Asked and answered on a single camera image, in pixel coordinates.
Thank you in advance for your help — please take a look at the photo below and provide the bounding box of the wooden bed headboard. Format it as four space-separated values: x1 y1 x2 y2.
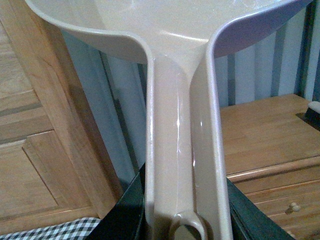
0 0 122 234

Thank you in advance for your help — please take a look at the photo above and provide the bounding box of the black bristle hand brush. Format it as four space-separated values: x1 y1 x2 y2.
303 101 320 128

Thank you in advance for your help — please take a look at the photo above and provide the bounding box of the round wooden drawer knob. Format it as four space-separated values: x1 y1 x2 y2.
288 202 301 213

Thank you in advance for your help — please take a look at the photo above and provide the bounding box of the grey curtain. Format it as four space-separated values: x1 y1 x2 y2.
62 0 320 185

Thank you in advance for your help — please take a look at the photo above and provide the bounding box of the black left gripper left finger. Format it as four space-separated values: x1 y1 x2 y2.
86 164 146 240

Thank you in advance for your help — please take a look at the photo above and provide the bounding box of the beige plastic dustpan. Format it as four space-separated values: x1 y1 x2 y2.
27 0 308 240

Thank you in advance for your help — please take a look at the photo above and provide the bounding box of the black white checkered bedsheet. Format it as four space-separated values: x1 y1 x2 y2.
0 217 101 240

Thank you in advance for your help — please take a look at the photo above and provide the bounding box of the wooden nightstand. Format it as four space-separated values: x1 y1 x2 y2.
220 94 320 240

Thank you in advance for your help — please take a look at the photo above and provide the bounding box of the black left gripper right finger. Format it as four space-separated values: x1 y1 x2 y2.
227 180 293 240

